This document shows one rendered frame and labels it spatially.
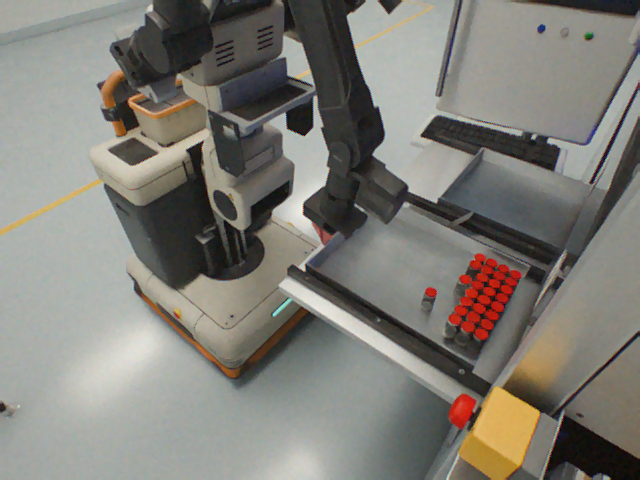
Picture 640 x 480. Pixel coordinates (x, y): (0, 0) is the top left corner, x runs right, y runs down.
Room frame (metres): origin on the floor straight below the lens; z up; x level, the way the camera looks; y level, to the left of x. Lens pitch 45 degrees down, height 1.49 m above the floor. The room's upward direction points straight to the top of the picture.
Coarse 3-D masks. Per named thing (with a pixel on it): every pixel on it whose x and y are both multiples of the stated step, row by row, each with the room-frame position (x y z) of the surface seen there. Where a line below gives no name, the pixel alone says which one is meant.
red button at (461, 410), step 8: (456, 400) 0.20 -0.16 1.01; (464, 400) 0.20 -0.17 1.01; (472, 400) 0.20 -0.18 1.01; (456, 408) 0.19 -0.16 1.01; (464, 408) 0.19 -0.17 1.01; (472, 408) 0.19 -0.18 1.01; (448, 416) 0.19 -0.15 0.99; (456, 416) 0.18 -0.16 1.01; (464, 416) 0.18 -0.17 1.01; (472, 416) 0.19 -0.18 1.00; (456, 424) 0.18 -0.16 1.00; (464, 424) 0.18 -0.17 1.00
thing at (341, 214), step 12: (324, 192) 0.52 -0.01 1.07; (312, 204) 0.54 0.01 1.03; (324, 204) 0.52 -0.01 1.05; (336, 204) 0.50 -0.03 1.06; (348, 204) 0.50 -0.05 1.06; (324, 216) 0.51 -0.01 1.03; (336, 216) 0.50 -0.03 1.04; (348, 216) 0.51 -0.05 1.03; (360, 216) 0.52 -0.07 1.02; (336, 228) 0.49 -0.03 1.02; (348, 228) 0.49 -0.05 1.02
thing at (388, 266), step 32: (384, 224) 0.65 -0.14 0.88; (416, 224) 0.64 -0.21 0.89; (320, 256) 0.54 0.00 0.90; (352, 256) 0.55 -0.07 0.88; (384, 256) 0.55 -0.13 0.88; (416, 256) 0.55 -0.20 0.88; (448, 256) 0.55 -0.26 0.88; (352, 288) 0.47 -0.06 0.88; (384, 288) 0.47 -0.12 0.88; (416, 288) 0.47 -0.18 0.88; (448, 288) 0.47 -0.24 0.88; (416, 320) 0.40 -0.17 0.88; (448, 352) 0.32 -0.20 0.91; (480, 352) 0.34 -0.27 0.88
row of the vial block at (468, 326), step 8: (496, 272) 0.47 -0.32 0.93; (504, 272) 0.47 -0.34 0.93; (496, 280) 0.45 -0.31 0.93; (504, 280) 0.47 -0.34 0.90; (488, 288) 0.44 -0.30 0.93; (496, 288) 0.44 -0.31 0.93; (480, 296) 0.42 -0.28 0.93; (488, 296) 0.42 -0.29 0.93; (480, 304) 0.40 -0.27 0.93; (488, 304) 0.40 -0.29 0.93; (472, 312) 0.38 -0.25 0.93; (480, 312) 0.39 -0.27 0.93; (464, 320) 0.38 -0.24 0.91; (472, 320) 0.37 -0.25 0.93; (480, 320) 0.39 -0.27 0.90; (464, 328) 0.35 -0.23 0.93; (472, 328) 0.35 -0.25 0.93; (456, 336) 0.36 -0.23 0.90; (464, 336) 0.35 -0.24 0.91; (464, 344) 0.35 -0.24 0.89
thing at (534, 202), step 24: (480, 168) 0.86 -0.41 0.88; (504, 168) 0.86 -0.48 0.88; (528, 168) 0.83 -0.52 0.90; (456, 192) 0.76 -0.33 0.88; (480, 192) 0.76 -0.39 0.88; (504, 192) 0.76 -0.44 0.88; (528, 192) 0.76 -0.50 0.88; (552, 192) 0.76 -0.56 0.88; (576, 192) 0.76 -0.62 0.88; (480, 216) 0.64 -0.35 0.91; (504, 216) 0.68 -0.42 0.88; (528, 216) 0.68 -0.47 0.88; (552, 216) 0.68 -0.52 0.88; (576, 216) 0.68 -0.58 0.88; (528, 240) 0.58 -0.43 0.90; (552, 240) 0.60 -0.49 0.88
